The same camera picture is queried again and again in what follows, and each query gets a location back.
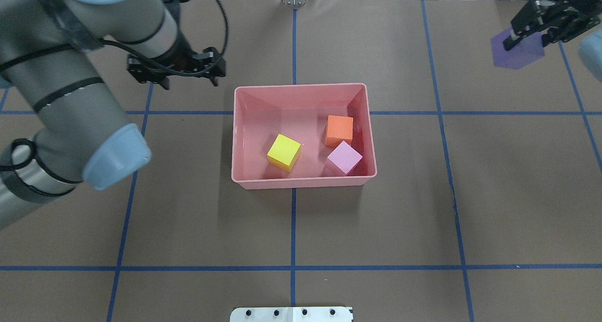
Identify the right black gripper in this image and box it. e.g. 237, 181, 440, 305
502, 0, 602, 51

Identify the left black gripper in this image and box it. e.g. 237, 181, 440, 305
127, 35, 227, 90

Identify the purple foam block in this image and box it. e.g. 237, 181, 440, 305
490, 28, 545, 70

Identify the yellow foam block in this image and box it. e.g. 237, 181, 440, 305
267, 134, 301, 173

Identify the orange foam block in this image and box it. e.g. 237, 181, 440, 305
325, 115, 354, 147

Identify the pink foam block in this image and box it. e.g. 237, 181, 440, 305
325, 141, 363, 176

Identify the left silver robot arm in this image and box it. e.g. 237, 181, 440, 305
1, 0, 226, 228

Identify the pink plastic bin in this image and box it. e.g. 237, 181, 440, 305
231, 83, 378, 189

